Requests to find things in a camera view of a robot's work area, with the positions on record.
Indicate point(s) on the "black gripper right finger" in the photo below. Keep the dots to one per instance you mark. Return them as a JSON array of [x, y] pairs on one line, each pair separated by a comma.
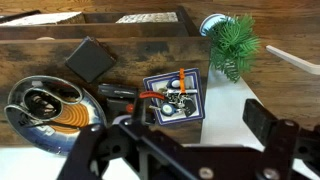
[[280, 143]]

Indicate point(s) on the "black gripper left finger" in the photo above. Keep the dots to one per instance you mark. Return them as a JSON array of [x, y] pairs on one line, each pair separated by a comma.
[[88, 150]]

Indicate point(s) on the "blue bowl orange centre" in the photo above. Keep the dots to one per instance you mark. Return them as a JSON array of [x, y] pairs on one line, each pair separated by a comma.
[[75, 116]]

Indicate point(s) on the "white letter S piece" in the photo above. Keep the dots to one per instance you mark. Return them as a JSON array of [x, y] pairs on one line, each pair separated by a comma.
[[46, 131]]

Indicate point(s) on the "round blue white key tag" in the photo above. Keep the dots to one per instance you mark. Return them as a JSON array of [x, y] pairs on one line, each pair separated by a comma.
[[167, 109], [174, 82]]

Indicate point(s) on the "square blue white tray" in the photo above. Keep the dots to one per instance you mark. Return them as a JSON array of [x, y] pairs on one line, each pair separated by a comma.
[[156, 83]]

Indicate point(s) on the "black car key fob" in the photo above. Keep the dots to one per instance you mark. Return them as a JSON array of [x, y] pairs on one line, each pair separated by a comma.
[[189, 107]]

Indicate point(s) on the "silver key bunch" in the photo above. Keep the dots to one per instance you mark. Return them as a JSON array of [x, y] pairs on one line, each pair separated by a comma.
[[176, 95]]

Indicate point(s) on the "green artificial fern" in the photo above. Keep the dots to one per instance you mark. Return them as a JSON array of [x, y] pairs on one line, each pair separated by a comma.
[[233, 43]]

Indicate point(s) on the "dark wooden console table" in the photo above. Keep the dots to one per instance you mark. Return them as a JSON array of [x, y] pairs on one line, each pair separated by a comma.
[[100, 30]]

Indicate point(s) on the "white flat shelf item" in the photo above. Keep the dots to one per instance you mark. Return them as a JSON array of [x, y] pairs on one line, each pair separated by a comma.
[[43, 18]]

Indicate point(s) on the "white plant pot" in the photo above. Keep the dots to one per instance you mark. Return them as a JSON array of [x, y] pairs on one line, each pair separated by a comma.
[[208, 23]]

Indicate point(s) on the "woven grey shelf item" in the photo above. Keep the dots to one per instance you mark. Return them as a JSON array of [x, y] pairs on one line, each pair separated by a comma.
[[146, 17]]

